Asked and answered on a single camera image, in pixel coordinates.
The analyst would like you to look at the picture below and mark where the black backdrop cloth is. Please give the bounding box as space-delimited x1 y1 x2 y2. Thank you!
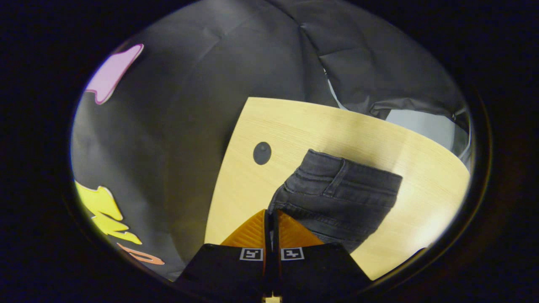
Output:
71 0 470 278

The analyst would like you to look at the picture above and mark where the black round cable grommet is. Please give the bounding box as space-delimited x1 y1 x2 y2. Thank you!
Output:
253 141 272 165

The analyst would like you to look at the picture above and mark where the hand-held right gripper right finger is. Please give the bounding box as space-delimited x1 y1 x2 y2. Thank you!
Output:
272 210 373 296

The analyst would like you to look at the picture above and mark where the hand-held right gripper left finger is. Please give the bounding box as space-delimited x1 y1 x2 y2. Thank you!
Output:
175 209 272 296

